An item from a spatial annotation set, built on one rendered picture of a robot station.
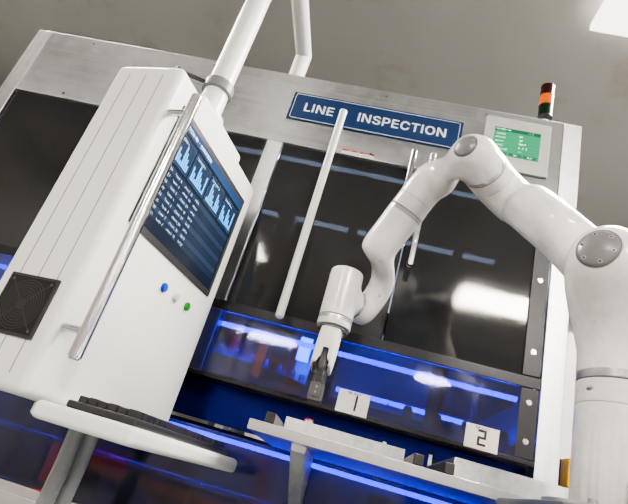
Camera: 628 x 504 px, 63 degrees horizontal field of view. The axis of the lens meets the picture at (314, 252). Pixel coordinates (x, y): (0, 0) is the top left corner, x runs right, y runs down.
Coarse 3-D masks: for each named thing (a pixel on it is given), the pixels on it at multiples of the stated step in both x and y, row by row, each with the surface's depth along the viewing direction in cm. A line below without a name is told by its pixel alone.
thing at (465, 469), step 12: (456, 468) 95; (468, 468) 95; (480, 468) 95; (492, 468) 94; (480, 480) 94; (492, 480) 94; (504, 480) 94; (516, 480) 93; (528, 480) 93; (516, 492) 93; (528, 492) 92; (540, 492) 92; (552, 492) 92; (564, 492) 92
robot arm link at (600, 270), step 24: (576, 240) 81; (600, 240) 77; (624, 240) 75; (576, 264) 78; (600, 264) 76; (624, 264) 74; (576, 288) 78; (600, 288) 76; (624, 288) 74; (576, 312) 79; (600, 312) 76; (624, 312) 74; (576, 336) 81; (600, 336) 76; (624, 336) 74; (576, 360) 81; (600, 360) 75; (624, 360) 73
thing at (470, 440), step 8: (472, 424) 133; (472, 432) 132; (480, 432) 132; (488, 432) 132; (496, 432) 132; (464, 440) 131; (472, 440) 131; (480, 440) 131; (488, 440) 131; (496, 440) 131; (480, 448) 130; (488, 448) 130; (496, 448) 130
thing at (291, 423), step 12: (288, 420) 110; (300, 420) 110; (312, 432) 109; (324, 432) 109; (336, 432) 109; (348, 444) 108; (360, 444) 108; (372, 444) 108; (384, 444) 107; (396, 456) 106
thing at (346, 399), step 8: (344, 392) 138; (352, 392) 138; (344, 400) 137; (352, 400) 137; (360, 400) 137; (368, 400) 137; (336, 408) 136; (344, 408) 136; (352, 408) 136; (360, 408) 136; (360, 416) 135
